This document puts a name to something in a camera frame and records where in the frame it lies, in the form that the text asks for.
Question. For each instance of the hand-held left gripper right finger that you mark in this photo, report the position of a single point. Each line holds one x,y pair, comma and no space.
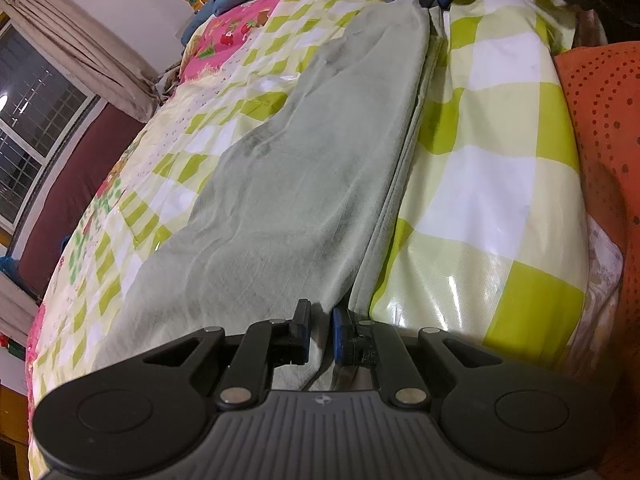
339,335

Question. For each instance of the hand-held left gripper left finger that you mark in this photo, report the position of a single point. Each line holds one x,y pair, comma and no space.
301,332

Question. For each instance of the light green pants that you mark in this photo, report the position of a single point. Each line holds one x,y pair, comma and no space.
310,175

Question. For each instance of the orange dotted cloth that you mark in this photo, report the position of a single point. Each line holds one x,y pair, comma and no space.
610,160

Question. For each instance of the white floral cloth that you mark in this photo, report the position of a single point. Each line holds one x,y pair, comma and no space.
600,300

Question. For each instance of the blue plastic bag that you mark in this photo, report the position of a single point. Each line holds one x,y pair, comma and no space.
7,266

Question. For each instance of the barred window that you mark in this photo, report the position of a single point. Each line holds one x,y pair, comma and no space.
35,130

